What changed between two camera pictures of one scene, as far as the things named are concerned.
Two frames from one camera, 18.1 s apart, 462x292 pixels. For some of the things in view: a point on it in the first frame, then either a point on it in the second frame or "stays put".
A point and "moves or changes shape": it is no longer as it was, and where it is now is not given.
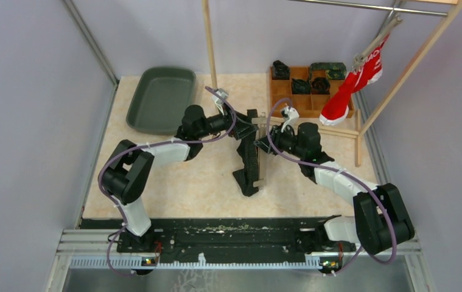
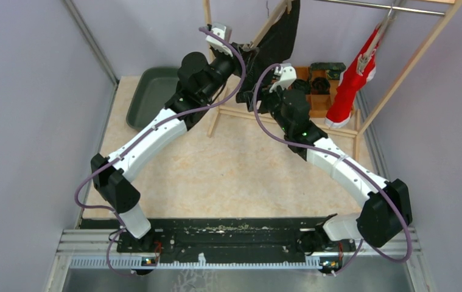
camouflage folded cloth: (334, 70) stays put
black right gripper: (276, 135) -> (264, 95)
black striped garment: (247, 176) -> (259, 62)
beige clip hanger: (377, 41) moves or changes shape
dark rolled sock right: (321, 86) stays put
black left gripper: (239, 128) -> (235, 62)
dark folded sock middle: (300, 86) stays put
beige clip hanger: (260, 123) -> (286, 5)
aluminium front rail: (97, 249) stays put
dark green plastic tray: (162, 97) stays put
